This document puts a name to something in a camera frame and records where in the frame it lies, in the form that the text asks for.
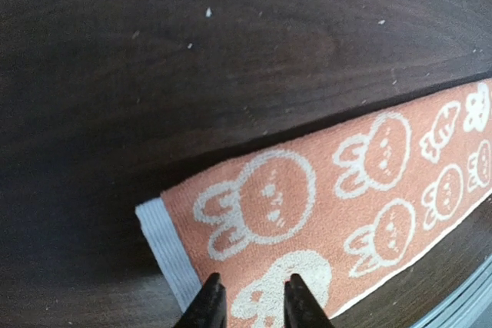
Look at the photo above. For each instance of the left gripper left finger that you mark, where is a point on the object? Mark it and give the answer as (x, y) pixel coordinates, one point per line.
(209, 307)

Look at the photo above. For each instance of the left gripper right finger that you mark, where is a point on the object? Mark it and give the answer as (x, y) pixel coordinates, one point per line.
(301, 310)

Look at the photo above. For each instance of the front metal rail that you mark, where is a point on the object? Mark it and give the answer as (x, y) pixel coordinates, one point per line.
(468, 306)

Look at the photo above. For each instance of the orange patterned towel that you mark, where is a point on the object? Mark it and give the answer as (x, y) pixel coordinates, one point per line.
(348, 207)

